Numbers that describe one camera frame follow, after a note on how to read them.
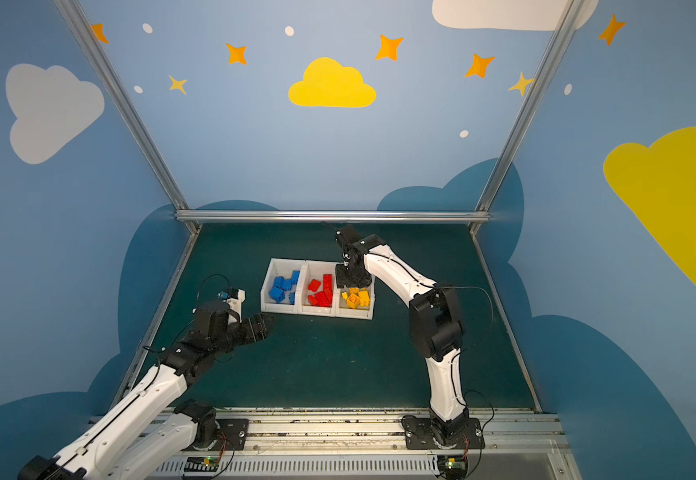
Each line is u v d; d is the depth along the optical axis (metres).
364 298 0.97
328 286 1.01
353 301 0.96
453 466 0.73
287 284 1.03
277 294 0.97
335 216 1.66
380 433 0.77
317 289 1.02
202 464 0.73
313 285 1.04
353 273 0.79
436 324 0.52
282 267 1.02
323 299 0.98
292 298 0.96
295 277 1.03
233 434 0.75
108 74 0.78
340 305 0.93
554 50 0.75
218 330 0.63
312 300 1.01
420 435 0.74
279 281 1.02
